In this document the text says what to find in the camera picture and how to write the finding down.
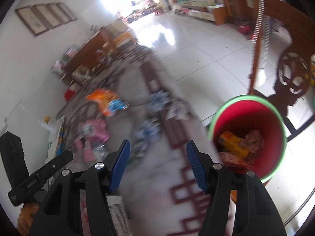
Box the orange fuzzy sleeve forearm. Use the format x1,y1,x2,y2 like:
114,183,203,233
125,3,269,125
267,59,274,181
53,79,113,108
17,202,38,236

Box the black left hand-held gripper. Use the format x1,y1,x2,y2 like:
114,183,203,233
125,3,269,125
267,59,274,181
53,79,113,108
1,132,73,207

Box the yellow wrapper in bin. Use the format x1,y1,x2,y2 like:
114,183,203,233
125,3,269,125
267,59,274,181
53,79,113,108
218,131,249,158

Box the red bin with green rim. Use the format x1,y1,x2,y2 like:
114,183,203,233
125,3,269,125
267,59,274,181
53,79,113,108
209,95,287,183

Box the pink plastic wrapper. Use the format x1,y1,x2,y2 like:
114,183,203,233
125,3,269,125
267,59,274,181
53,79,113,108
74,119,110,163

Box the grey patterned floor mat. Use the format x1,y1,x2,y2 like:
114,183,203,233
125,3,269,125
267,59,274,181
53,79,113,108
55,45,237,236

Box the orange and blue snack bag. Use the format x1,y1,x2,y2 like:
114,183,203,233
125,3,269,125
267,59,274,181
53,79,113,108
85,89,128,117

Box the small red bag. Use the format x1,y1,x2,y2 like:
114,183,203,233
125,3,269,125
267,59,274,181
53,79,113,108
64,88,76,102

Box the carved dark wooden chair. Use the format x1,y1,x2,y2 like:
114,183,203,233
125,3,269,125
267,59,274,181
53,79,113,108
248,0,315,141

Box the low wooden tv cabinet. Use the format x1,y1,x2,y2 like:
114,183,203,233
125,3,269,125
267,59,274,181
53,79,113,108
172,1,229,26

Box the framed wall pictures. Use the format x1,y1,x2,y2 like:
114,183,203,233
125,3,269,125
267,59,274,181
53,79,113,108
15,2,78,37

